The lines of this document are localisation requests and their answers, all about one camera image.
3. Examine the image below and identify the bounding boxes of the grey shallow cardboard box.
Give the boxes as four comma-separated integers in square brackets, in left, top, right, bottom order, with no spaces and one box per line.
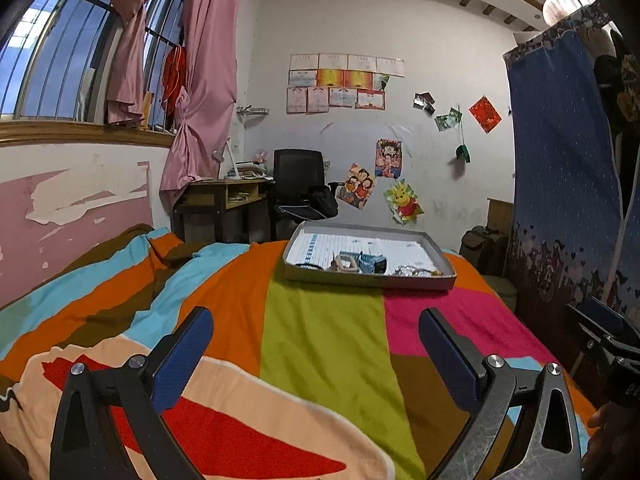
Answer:
[283,221,457,292]

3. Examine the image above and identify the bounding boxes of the pink tied curtain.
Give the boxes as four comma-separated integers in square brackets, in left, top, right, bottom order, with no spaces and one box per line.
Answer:
[101,0,174,128]

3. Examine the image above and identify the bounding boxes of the green paper picture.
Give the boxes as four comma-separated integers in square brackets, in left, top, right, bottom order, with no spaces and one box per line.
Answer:
[434,106,463,132]

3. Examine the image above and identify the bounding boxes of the group of wall certificates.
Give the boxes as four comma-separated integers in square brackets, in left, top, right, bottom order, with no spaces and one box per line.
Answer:
[286,53,406,115]

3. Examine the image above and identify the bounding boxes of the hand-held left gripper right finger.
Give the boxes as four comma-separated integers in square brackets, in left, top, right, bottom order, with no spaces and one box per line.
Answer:
[419,308,585,480]

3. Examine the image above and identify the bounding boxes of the brown cardboard box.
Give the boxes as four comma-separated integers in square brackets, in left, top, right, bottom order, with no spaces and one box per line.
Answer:
[487,198,515,234]

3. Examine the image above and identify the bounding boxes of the blue printed curtain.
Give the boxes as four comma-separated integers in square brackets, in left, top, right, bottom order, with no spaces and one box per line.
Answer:
[502,2,640,321]

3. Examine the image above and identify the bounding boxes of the black office chair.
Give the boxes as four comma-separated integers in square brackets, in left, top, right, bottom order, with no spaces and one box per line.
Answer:
[270,149,327,242]

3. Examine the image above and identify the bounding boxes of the colourful striped blanket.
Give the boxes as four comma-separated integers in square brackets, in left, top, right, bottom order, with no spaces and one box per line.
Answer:
[0,224,601,480]

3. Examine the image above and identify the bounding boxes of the wooden desk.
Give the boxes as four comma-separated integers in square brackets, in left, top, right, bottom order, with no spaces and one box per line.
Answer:
[171,176,276,245]

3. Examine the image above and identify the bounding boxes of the black bag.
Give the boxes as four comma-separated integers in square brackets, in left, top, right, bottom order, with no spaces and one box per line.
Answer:
[298,185,340,221]

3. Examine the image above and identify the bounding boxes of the anime cartoon wall poster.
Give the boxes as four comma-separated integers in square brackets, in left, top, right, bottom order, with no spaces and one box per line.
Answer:
[374,138,404,179]

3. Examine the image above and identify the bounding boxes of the yellow bear wall poster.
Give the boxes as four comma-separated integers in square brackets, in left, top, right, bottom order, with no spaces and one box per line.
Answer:
[383,182,425,223]

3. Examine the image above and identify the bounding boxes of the red hanging clothes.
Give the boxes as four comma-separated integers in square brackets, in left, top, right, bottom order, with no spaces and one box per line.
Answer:
[162,44,187,121]

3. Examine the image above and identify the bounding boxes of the round ceiling light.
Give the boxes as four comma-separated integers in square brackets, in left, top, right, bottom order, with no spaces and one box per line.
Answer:
[542,0,590,27]

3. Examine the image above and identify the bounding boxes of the dark olive suitcase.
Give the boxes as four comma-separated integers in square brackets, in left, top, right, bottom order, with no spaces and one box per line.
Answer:
[459,226,510,277]

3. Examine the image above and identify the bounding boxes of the silver hair claw clip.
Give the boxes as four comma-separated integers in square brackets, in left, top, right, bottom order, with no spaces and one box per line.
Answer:
[329,253,360,274]

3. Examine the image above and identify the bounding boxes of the red square paper decoration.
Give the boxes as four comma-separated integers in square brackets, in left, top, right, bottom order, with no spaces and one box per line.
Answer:
[468,95,503,134]

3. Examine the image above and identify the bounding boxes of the family cartoon wall poster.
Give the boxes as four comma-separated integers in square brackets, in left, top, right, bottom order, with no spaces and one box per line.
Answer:
[335,162,377,210]

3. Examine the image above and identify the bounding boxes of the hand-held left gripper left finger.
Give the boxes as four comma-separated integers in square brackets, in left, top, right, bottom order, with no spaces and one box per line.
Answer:
[49,306,215,480]

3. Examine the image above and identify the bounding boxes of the barred window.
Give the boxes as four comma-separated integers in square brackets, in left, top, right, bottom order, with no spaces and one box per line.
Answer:
[0,0,193,136]

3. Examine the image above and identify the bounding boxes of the blue hair clip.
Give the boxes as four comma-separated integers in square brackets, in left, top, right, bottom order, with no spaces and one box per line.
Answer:
[359,253,390,274]

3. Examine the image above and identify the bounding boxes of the grey waste bin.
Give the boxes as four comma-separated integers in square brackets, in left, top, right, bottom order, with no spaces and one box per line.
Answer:
[482,274,519,313]

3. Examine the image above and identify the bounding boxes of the person's right hand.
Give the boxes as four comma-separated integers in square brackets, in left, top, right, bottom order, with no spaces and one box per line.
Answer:
[582,402,640,480]

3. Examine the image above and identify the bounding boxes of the black hanging garment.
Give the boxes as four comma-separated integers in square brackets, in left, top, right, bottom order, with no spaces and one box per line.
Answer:
[593,30,640,138]

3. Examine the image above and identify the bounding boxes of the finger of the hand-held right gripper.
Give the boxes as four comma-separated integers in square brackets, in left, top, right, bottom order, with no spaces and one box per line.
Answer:
[566,303,618,377]
[582,296,640,348]

